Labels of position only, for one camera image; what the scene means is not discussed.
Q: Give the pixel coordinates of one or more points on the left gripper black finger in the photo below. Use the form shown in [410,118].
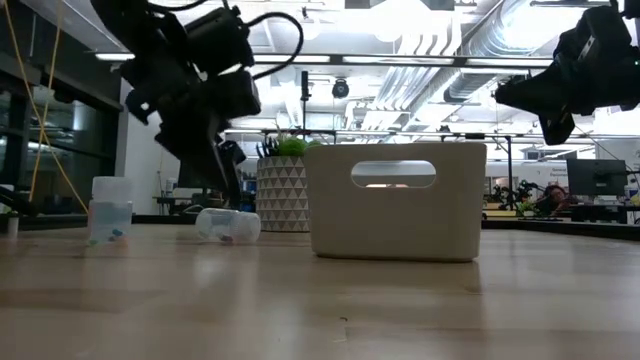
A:
[234,170]
[195,145]

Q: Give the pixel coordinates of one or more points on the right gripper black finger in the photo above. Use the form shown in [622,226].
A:
[530,87]
[537,107]

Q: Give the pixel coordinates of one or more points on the clear pill bottle white cap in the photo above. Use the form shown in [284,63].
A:
[110,220]
[227,225]

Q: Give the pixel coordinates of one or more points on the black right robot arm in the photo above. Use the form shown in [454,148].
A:
[632,75]

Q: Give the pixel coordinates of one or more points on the white plastic basket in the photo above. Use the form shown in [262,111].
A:
[330,225]

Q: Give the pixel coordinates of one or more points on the succulent plant in patterned pot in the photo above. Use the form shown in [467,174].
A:
[282,195]

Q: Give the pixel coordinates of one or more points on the ceiling light strip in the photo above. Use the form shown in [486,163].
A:
[115,56]

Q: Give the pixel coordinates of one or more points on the dark leafy desk plant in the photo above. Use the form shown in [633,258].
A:
[520,192]

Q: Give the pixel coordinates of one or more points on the person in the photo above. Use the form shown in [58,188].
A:
[554,197]

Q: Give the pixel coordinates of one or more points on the black computer monitor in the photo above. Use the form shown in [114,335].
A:
[597,177]

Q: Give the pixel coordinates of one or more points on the black tripod stand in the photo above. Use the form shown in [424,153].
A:
[305,85]

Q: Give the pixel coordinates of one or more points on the small white container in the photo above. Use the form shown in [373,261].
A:
[12,226]

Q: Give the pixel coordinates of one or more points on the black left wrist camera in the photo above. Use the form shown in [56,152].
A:
[240,95]

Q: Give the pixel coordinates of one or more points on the black background rig frame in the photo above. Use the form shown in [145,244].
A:
[509,170]

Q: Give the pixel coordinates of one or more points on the black overhead frame bar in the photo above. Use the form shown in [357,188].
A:
[460,61]

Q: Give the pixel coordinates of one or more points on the black aluminium table frame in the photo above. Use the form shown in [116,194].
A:
[550,227]

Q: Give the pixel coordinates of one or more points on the black overhead camera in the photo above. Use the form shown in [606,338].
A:
[340,89]

